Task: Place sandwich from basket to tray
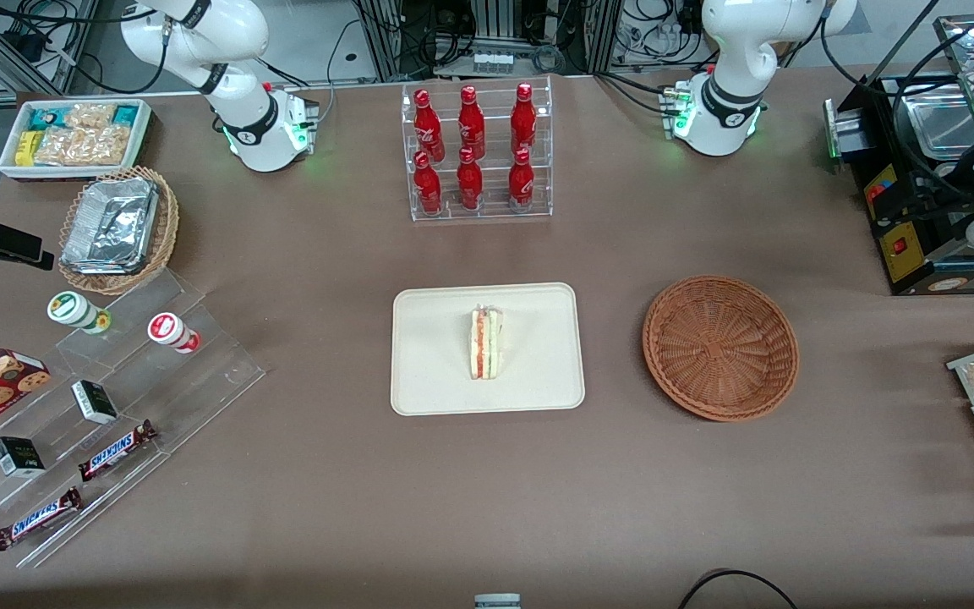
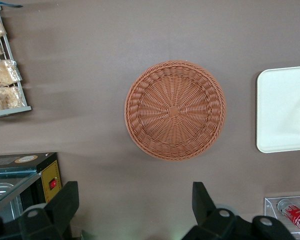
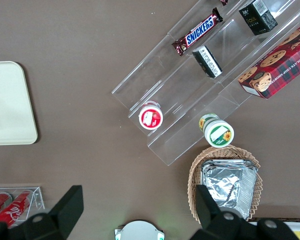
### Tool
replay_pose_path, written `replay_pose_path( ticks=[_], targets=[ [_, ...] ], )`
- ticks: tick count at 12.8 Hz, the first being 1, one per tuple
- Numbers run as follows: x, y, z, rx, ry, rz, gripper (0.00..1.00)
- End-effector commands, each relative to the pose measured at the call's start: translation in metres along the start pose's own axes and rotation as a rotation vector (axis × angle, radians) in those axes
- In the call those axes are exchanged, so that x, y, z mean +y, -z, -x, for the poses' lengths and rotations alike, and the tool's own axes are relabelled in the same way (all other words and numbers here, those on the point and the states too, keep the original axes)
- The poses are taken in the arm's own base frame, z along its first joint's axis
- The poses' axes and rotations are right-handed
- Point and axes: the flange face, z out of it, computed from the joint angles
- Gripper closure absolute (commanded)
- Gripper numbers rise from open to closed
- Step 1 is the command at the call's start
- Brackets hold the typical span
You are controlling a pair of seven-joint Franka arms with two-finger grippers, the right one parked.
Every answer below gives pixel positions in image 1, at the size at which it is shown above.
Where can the triangle sandwich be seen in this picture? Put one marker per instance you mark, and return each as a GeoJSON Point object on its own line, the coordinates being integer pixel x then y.
{"type": "Point", "coordinates": [487, 342]}

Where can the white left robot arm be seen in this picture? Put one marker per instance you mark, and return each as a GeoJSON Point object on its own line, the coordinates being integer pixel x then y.
{"type": "Point", "coordinates": [741, 51]}

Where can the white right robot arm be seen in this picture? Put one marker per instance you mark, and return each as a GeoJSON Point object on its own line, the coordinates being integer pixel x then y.
{"type": "Point", "coordinates": [242, 110]}

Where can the round brown wicker basket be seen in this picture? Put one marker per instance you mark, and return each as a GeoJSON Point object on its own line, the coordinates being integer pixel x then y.
{"type": "Point", "coordinates": [719, 347]}

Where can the cream rectangular tray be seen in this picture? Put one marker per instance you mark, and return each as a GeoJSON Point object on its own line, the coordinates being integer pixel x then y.
{"type": "Point", "coordinates": [428, 355]}

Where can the light wicker basket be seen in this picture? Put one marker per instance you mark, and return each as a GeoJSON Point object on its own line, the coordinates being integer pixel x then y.
{"type": "Point", "coordinates": [166, 228]}

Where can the black food warmer display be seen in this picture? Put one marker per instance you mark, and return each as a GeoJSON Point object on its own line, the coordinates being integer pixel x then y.
{"type": "Point", "coordinates": [886, 241]}

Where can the steel warmer pan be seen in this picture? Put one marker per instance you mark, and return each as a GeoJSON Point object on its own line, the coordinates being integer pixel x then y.
{"type": "Point", "coordinates": [943, 127]}

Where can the red emergency stop knob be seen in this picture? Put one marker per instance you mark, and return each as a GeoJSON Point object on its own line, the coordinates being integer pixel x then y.
{"type": "Point", "coordinates": [878, 191]}

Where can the red cola bottle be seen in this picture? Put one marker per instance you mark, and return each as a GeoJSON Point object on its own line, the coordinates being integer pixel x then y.
{"type": "Point", "coordinates": [428, 186]}
{"type": "Point", "coordinates": [469, 182]}
{"type": "Point", "coordinates": [521, 182]}
{"type": "Point", "coordinates": [428, 127]}
{"type": "Point", "coordinates": [523, 118]}
{"type": "Point", "coordinates": [471, 123]}

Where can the clear acrylic bottle rack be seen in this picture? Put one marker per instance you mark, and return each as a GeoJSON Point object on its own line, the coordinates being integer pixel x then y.
{"type": "Point", "coordinates": [491, 211]}

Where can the white power strip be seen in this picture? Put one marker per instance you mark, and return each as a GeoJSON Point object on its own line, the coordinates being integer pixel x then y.
{"type": "Point", "coordinates": [491, 63]}

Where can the small grey box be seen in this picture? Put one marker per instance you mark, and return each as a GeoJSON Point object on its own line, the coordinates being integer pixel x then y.
{"type": "Point", "coordinates": [497, 601]}

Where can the clear acrylic stepped display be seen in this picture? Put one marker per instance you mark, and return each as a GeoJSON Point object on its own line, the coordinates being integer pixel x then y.
{"type": "Point", "coordinates": [199, 372]}

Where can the red lidded white cup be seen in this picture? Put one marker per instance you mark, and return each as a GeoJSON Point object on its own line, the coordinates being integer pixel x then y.
{"type": "Point", "coordinates": [167, 328]}

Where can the teal snack packet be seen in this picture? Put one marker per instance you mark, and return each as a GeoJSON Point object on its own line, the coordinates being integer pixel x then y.
{"type": "Point", "coordinates": [51, 118]}
{"type": "Point", "coordinates": [126, 115]}

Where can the stacked foil containers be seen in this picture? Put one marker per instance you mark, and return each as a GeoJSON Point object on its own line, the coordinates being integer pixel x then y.
{"type": "Point", "coordinates": [111, 224]}

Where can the clear rice cracker bag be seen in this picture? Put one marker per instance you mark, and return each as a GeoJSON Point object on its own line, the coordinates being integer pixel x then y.
{"type": "Point", "coordinates": [91, 115]}
{"type": "Point", "coordinates": [106, 145]}
{"type": "Point", "coordinates": [60, 146]}

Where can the snickers chocolate bar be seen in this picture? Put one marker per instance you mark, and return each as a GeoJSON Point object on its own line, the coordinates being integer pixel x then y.
{"type": "Point", "coordinates": [115, 451]}
{"type": "Point", "coordinates": [37, 518]}

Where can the small dark green box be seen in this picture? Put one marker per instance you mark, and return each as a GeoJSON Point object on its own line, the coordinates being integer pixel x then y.
{"type": "Point", "coordinates": [18, 457]}
{"type": "Point", "coordinates": [94, 402]}

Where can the green lidded white cup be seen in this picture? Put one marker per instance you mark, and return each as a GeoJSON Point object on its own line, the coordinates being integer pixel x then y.
{"type": "Point", "coordinates": [71, 309]}

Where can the yellow snack packet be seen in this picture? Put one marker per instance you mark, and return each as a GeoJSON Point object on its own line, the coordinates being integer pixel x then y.
{"type": "Point", "coordinates": [28, 148]}

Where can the white plastic snack bin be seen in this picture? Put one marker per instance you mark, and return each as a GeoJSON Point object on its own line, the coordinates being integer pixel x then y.
{"type": "Point", "coordinates": [9, 165]}

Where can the aluminium frame shelving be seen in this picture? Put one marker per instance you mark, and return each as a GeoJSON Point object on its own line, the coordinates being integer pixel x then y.
{"type": "Point", "coordinates": [385, 42]}

